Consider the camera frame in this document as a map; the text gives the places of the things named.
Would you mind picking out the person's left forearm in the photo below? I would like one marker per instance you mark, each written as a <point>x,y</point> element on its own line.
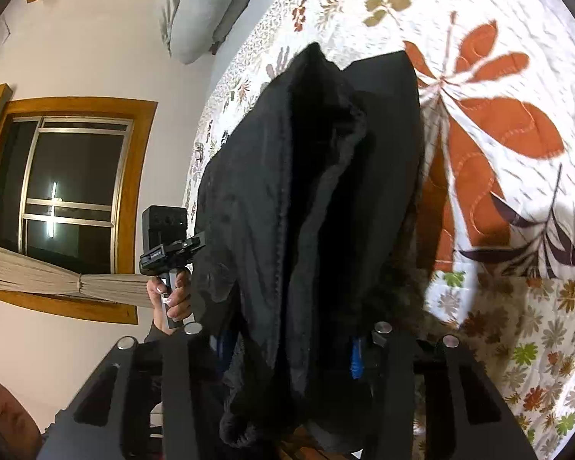
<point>153,333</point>

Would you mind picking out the person's head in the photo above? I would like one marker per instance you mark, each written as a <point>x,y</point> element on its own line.
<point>5,412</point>

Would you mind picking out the wooden framed window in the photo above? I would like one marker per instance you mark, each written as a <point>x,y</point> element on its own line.
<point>72,191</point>

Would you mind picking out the grey pillow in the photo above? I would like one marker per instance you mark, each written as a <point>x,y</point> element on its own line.
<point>196,5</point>

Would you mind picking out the floral quilt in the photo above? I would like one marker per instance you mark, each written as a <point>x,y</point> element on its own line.
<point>484,81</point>

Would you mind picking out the grey bed sheet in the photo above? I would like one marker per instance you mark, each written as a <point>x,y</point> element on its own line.
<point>254,14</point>

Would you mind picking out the person's left hand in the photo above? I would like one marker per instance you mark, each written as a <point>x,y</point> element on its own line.
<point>182,297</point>

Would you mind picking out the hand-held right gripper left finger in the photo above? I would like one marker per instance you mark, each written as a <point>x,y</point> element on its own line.
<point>177,393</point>

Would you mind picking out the beige curtain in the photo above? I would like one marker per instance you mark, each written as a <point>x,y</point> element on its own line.
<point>38,273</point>

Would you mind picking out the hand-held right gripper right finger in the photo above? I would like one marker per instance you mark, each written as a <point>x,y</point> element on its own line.
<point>397,393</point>

